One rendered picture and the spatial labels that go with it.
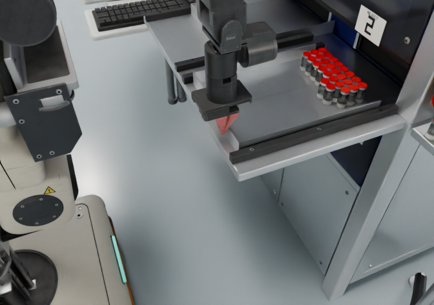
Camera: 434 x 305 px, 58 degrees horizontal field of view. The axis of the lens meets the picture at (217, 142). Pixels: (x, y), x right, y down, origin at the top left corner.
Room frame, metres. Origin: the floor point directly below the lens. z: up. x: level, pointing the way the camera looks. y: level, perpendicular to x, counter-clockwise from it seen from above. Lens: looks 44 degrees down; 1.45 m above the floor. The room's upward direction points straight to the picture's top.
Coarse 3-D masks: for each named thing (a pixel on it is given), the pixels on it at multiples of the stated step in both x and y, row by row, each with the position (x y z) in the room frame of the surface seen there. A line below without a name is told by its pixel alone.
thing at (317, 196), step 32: (320, 160) 0.84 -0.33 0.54; (416, 160) 0.66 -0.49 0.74; (288, 192) 0.96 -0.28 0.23; (320, 192) 0.81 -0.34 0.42; (352, 192) 0.70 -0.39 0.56; (416, 192) 0.69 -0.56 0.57; (320, 224) 0.77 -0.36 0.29; (384, 224) 0.66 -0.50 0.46; (416, 224) 0.73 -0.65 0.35; (320, 256) 0.73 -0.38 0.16; (384, 256) 0.70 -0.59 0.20
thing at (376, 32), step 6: (360, 6) 0.85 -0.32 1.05; (360, 12) 0.84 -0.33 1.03; (366, 12) 0.83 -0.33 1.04; (372, 12) 0.81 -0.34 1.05; (360, 18) 0.84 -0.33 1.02; (366, 18) 0.82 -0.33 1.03; (378, 18) 0.79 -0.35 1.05; (360, 24) 0.83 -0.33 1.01; (378, 24) 0.78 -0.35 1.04; (384, 24) 0.77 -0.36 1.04; (360, 30) 0.83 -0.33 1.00; (372, 30) 0.80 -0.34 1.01; (378, 30) 0.78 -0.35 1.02; (366, 36) 0.81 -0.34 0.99; (372, 36) 0.79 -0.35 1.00; (378, 36) 0.77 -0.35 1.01; (378, 42) 0.77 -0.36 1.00
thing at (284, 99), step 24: (312, 48) 0.90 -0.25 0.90; (240, 72) 0.82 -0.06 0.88; (264, 72) 0.83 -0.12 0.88; (288, 72) 0.83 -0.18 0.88; (264, 96) 0.73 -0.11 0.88; (288, 96) 0.73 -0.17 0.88; (312, 96) 0.73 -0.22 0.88; (240, 120) 0.64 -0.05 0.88; (264, 120) 0.64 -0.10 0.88; (288, 120) 0.64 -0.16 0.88; (312, 120) 0.61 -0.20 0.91; (240, 144) 0.54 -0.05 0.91
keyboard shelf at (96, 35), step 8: (120, 0) 1.42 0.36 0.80; (128, 0) 1.42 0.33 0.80; (136, 0) 1.42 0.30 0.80; (88, 16) 1.28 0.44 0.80; (88, 24) 1.23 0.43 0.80; (144, 24) 1.22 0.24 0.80; (96, 32) 1.17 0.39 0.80; (104, 32) 1.17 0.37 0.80; (112, 32) 1.17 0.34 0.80; (120, 32) 1.18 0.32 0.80; (128, 32) 1.19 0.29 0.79; (136, 32) 1.20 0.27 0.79; (96, 40) 1.15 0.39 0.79
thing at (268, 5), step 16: (256, 0) 1.22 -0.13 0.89; (272, 0) 1.24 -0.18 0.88; (288, 0) 1.24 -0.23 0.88; (192, 16) 1.13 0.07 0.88; (256, 16) 1.12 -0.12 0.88; (272, 16) 1.12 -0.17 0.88; (288, 16) 1.12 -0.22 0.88; (304, 16) 1.12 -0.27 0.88; (288, 32) 0.97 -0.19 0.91; (304, 32) 0.99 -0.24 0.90; (320, 32) 1.02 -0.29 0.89
